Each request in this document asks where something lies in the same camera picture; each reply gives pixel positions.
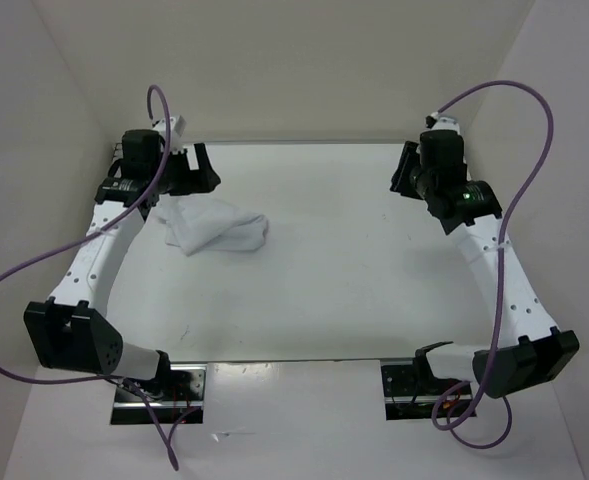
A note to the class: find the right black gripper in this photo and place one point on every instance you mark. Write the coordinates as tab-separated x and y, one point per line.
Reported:
399	181

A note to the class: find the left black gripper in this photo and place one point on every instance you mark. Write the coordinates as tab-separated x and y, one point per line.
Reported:
195	181

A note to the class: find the white skirt cloth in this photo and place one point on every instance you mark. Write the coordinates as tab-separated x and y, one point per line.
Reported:
198	223

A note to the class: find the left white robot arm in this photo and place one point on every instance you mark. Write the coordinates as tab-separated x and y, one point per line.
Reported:
70	330

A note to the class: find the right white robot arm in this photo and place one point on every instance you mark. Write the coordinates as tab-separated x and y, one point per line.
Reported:
530	349

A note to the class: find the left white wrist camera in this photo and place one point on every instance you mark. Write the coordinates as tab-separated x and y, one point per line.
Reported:
171	135

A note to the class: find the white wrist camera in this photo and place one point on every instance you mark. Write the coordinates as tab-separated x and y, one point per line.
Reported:
438	121
171	135

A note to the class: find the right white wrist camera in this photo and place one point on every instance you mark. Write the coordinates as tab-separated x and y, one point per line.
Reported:
438	121

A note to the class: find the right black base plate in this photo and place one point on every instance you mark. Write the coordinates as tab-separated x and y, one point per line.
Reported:
406	397

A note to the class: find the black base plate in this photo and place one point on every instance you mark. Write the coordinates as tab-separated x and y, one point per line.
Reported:
179	400
406	397

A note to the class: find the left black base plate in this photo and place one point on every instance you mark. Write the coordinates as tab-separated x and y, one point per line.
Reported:
179	400

